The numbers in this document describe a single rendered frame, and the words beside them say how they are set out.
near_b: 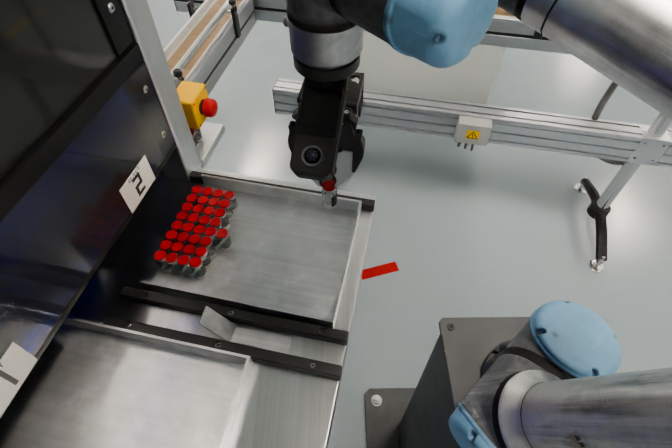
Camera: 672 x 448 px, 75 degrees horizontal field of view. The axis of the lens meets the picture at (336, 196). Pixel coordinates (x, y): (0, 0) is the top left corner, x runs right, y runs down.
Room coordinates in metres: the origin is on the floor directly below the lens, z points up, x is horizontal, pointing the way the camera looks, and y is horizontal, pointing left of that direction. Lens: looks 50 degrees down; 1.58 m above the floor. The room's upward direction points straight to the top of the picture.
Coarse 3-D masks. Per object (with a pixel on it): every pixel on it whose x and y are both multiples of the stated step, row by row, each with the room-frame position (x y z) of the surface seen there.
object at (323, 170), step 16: (304, 96) 0.38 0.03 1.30; (320, 96) 0.38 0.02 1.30; (336, 96) 0.38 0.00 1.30; (304, 112) 0.36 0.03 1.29; (320, 112) 0.36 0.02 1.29; (336, 112) 0.36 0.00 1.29; (304, 128) 0.35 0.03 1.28; (320, 128) 0.35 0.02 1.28; (336, 128) 0.35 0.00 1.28; (304, 144) 0.33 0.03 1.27; (320, 144) 0.33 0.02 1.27; (336, 144) 0.33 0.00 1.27; (304, 160) 0.32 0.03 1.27; (320, 160) 0.32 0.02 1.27; (336, 160) 0.33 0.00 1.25; (304, 176) 0.31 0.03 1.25; (320, 176) 0.31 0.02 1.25
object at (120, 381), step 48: (96, 336) 0.29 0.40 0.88; (144, 336) 0.28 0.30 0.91; (48, 384) 0.21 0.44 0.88; (96, 384) 0.21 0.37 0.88; (144, 384) 0.21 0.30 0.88; (192, 384) 0.21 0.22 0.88; (240, 384) 0.20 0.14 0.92; (0, 432) 0.15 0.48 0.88; (48, 432) 0.15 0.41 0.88; (96, 432) 0.15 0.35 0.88; (144, 432) 0.15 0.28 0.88; (192, 432) 0.15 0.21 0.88
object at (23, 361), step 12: (12, 348) 0.21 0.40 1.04; (0, 360) 0.19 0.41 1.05; (12, 360) 0.20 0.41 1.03; (24, 360) 0.20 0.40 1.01; (36, 360) 0.21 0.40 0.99; (12, 372) 0.19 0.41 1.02; (24, 372) 0.19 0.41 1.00; (0, 384) 0.17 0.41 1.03; (12, 384) 0.18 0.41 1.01; (0, 396) 0.16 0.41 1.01; (12, 396) 0.17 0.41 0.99; (0, 408) 0.15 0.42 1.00
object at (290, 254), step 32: (224, 192) 0.60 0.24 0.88; (256, 192) 0.60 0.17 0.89; (288, 192) 0.58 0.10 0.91; (256, 224) 0.52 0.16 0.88; (288, 224) 0.52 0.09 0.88; (320, 224) 0.52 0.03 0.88; (352, 224) 0.52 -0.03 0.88; (224, 256) 0.45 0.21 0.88; (256, 256) 0.45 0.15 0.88; (288, 256) 0.45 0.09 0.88; (320, 256) 0.45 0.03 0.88; (160, 288) 0.37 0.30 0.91; (192, 288) 0.38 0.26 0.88; (224, 288) 0.38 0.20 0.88; (256, 288) 0.38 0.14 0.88; (288, 288) 0.38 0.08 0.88; (320, 288) 0.38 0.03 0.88; (320, 320) 0.31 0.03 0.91
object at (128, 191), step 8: (144, 160) 0.54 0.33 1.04; (136, 168) 0.52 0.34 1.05; (144, 168) 0.53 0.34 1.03; (144, 176) 0.52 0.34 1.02; (152, 176) 0.54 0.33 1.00; (128, 184) 0.49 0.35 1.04; (136, 184) 0.50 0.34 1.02; (144, 184) 0.52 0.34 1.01; (120, 192) 0.46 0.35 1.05; (128, 192) 0.48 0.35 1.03; (136, 192) 0.49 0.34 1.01; (144, 192) 0.51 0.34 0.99; (128, 200) 0.47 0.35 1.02; (136, 200) 0.48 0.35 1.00
